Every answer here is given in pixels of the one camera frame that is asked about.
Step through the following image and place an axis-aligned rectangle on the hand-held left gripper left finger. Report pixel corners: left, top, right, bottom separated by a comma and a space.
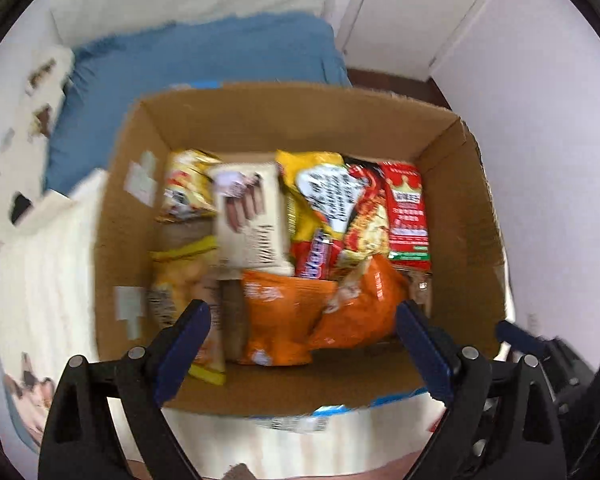
39, 299, 212, 480

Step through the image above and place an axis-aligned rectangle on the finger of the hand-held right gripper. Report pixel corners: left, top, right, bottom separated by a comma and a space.
496, 320, 551, 358

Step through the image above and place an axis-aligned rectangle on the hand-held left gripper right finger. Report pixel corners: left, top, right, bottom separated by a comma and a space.
396, 300, 568, 480

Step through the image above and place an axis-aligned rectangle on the small dark red packet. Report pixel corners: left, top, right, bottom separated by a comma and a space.
405, 267, 433, 316

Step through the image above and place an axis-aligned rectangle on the small yellow red packet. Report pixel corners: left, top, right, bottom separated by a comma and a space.
147, 235, 228, 386

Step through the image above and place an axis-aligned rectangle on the orange snack packet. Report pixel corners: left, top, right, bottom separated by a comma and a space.
307, 255, 411, 351
240, 270, 338, 367

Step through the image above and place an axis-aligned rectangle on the white wafer packet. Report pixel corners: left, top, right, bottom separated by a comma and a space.
211, 161, 295, 276

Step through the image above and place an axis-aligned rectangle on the red crown print packet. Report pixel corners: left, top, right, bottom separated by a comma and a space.
381, 161, 432, 263

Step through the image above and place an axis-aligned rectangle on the yellow snack packet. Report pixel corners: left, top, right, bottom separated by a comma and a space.
155, 149, 226, 222

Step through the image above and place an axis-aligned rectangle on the yellow instant noodle packet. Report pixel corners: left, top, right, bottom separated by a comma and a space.
276, 150, 396, 281

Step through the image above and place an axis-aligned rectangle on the cardboard box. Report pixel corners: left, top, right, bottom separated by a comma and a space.
94, 81, 508, 418

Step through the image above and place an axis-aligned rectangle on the cat print blanket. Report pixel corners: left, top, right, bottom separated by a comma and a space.
0, 167, 516, 480

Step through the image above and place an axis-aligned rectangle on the bear print pillow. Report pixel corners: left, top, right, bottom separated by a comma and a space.
0, 45, 76, 241

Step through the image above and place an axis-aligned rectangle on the blue pillow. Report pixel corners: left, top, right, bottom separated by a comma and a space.
44, 12, 353, 196

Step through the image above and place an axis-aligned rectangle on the white door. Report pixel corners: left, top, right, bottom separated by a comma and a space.
337, 0, 506, 78

